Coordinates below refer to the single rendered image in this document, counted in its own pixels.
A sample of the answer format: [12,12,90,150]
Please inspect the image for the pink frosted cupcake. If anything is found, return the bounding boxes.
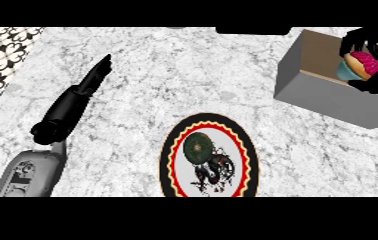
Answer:
[336,51,378,82]

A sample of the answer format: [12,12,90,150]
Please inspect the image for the grey cardboard box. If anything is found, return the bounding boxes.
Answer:
[274,29,378,130]

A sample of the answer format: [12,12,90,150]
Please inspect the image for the black rimmed dragon plate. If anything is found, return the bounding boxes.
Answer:
[158,112,260,198]

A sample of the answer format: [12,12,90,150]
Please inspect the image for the black white patterned cloth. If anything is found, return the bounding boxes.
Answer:
[0,27,46,97]

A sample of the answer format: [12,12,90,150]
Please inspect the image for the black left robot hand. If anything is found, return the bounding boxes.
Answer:
[30,53,114,146]

